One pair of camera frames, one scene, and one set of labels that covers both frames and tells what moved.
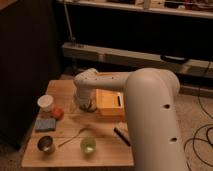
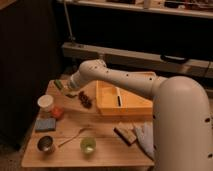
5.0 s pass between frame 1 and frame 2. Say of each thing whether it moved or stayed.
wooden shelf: stayed
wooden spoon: stayed
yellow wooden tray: stayed
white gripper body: moved
